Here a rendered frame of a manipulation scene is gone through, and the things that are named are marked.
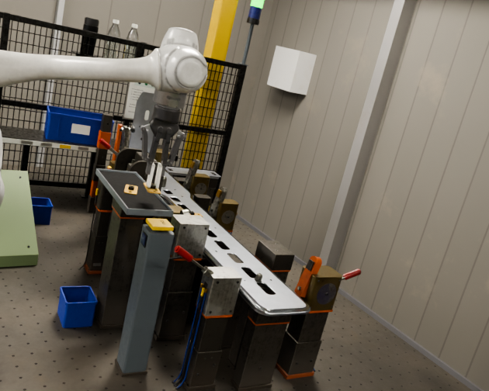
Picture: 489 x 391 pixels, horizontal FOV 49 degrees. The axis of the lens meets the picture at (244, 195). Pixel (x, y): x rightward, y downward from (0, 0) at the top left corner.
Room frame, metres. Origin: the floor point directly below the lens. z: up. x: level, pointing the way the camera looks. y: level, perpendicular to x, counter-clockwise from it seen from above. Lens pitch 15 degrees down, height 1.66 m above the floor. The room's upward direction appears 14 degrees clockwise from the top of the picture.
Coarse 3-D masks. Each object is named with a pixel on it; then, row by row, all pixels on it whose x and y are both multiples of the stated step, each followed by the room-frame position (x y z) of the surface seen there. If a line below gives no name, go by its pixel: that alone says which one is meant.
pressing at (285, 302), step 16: (176, 192) 2.19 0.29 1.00; (192, 208) 2.03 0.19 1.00; (208, 240) 1.72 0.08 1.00; (224, 240) 1.76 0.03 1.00; (208, 256) 1.59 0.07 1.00; (224, 256) 1.62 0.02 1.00; (240, 256) 1.65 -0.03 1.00; (240, 272) 1.52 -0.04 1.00; (256, 272) 1.55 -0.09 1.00; (272, 272) 1.59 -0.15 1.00; (240, 288) 1.41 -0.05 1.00; (256, 288) 1.44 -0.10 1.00; (272, 288) 1.47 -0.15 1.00; (288, 288) 1.49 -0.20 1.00; (256, 304) 1.33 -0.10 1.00; (272, 304) 1.36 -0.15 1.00; (288, 304) 1.38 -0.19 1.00; (304, 304) 1.41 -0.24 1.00
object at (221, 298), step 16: (224, 272) 1.36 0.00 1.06; (208, 288) 1.32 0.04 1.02; (224, 288) 1.33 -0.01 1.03; (208, 304) 1.31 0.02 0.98; (224, 304) 1.33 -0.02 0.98; (208, 320) 1.32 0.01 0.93; (224, 320) 1.35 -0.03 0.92; (192, 336) 1.33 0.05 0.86; (208, 336) 1.33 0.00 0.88; (192, 352) 1.33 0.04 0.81; (208, 352) 1.33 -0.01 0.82; (192, 368) 1.32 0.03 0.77; (208, 368) 1.33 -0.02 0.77; (176, 384) 1.32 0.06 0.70; (192, 384) 1.31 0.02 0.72; (208, 384) 1.34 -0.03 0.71
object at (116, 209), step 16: (112, 224) 1.57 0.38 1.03; (128, 224) 1.53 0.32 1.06; (112, 240) 1.55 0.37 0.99; (128, 240) 1.53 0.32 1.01; (112, 256) 1.53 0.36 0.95; (128, 256) 1.54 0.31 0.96; (112, 272) 1.52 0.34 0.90; (128, 272) 1.55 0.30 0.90; (112, 288) 1.52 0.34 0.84; (128, 288) 1.55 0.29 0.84; (96, 304) 1.58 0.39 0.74; (112, 304) 1.53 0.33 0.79; (96, 320) 1.55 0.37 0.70; (112, 320) 1.53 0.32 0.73
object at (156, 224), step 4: (148, 220) 1.35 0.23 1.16; (152, 220) 1.35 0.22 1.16; (156, 220) 1.36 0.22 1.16; (160, 220) 1.37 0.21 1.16; (164, 220) 1.37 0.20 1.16; (148, 224) 1.34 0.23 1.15; (152, 224) 1.32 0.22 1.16; (156, 224) 1.33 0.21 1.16; (160, 224) 1.34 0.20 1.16; (164, 224) 1.34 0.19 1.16; (168, 224) 1.35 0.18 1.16; (152, 228) 1.31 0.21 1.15; (156, 228) 1.32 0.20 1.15; (160, 228) 1.32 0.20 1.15; (164, 228) 1.33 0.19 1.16; (168, 228) 1.34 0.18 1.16; (172, 228) 1.34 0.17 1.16
